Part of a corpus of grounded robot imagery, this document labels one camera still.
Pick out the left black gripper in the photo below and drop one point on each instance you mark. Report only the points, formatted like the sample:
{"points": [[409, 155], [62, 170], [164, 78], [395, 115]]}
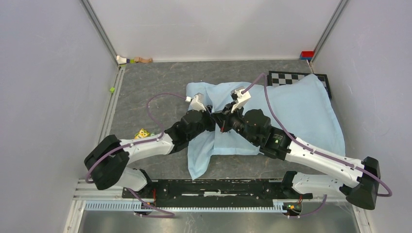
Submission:
{"points": [[206, 113]]}

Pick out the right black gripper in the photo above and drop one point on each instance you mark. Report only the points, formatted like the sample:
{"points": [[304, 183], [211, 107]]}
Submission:
{"points": [[223, 118]]}

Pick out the light blue pillowcase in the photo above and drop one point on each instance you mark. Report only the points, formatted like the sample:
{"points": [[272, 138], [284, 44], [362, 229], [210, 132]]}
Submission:
{"points": [[303, 108]]}

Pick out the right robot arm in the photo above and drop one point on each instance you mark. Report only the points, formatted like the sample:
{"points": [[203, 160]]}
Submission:
{"points": [[356, 180]]}

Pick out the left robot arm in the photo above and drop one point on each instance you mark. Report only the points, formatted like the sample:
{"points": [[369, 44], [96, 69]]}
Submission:
{"points": [[108, 164]]}

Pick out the black white checkerboard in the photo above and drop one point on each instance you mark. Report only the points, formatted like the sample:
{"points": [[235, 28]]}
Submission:
{"points": [[279, 78]]}

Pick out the yellow toy block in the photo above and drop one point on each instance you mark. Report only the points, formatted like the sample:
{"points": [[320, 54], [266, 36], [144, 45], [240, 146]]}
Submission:
{"points": [[143, 133]]}

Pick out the wooden toy figure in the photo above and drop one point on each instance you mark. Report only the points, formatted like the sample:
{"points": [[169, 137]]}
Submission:
{"points": [[143, 60]]}

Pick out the red blue block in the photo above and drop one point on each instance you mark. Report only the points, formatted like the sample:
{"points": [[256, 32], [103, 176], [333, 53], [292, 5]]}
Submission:
{"points": [[306, 55]]}

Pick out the white beige corner toy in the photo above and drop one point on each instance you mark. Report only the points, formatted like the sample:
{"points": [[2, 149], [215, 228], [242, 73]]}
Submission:
{"points": [[121, 60]]}

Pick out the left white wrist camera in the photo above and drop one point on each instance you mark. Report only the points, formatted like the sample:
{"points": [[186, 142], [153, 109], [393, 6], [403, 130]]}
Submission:
{"points": [[196, 102]]}

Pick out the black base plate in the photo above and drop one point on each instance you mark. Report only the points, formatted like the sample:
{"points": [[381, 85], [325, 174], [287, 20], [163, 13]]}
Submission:
{"points": [[219, 193]]}

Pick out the light blue toothed rail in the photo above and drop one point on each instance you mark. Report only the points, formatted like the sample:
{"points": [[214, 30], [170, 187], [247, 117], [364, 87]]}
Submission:
{"points": [[136, 206]]}

